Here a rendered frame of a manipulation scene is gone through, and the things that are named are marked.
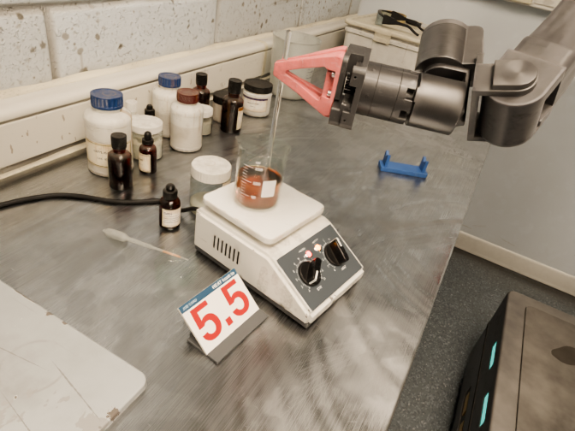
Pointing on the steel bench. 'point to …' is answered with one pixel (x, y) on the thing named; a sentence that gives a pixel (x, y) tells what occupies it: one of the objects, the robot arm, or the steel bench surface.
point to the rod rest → (403, 167)
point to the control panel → (315, 297)
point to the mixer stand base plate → (57, 373)
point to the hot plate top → (262, 222)
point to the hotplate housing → (262, 262)
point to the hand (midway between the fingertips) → (281, 68)
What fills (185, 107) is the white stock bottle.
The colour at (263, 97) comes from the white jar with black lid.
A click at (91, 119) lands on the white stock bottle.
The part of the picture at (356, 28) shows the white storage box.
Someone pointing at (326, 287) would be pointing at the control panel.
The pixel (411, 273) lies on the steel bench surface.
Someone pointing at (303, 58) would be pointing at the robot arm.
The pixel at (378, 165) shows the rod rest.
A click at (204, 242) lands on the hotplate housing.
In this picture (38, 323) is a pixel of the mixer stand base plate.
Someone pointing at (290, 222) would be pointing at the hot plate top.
